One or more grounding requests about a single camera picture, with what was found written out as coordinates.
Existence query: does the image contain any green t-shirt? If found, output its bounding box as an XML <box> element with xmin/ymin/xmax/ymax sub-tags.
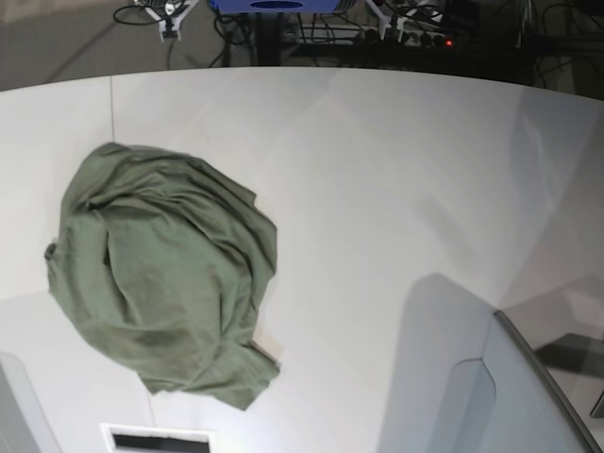
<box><xmin>44</xmin><ymin>143</ymin><xmax>279</xmax><ymax>411</ymax></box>

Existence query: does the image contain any black power strip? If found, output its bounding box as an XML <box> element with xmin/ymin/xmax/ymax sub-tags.
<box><xmin>298</xmin><ymin>24</ymin><xmax>458</xmax><ymax>50</ymax></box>

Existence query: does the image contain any blue box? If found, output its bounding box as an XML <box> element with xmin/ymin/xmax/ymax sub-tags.
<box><xmin>211</xmin><ymin>0</ymin><xmax>339</xmax><ymax>13</ymax></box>

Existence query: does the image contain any black table post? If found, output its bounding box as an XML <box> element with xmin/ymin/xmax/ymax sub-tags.
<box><xmin>255</xmin><ymin>13</ymin><xmax>283</xmax><ymax>67</ymax></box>

